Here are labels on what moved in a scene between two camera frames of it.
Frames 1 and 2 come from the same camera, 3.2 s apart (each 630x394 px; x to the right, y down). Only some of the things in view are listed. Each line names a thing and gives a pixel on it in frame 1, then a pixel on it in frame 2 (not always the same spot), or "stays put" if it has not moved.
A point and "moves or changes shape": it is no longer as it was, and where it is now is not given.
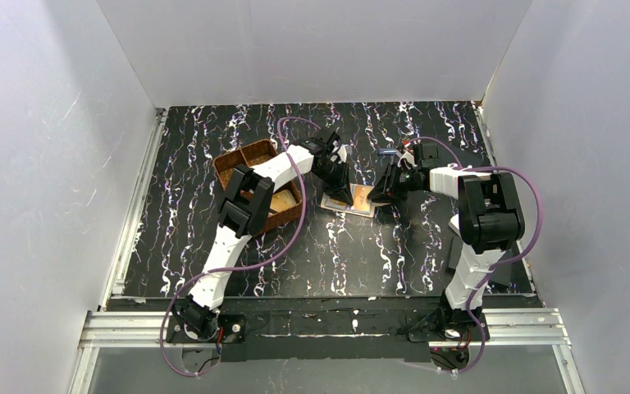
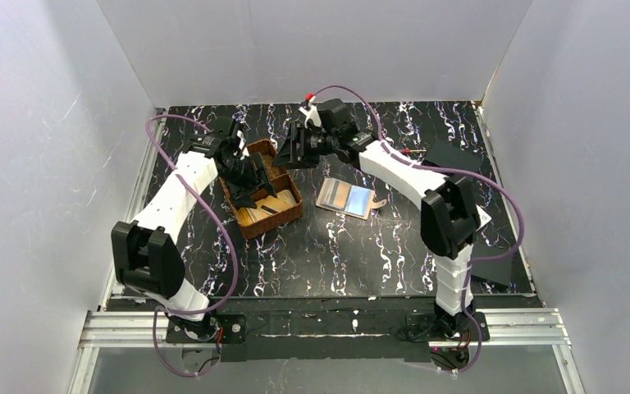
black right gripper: x=390 y=181 to x=299 y=147
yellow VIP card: x=281 y=200 moves or changes shape
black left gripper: x=335 y=175 to x=250 y=177
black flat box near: x=501 y=272 stays put
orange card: x=360 y=199 moves or changes shape
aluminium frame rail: x=129 y=329 stays put
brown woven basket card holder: x=251 y=155 stays put
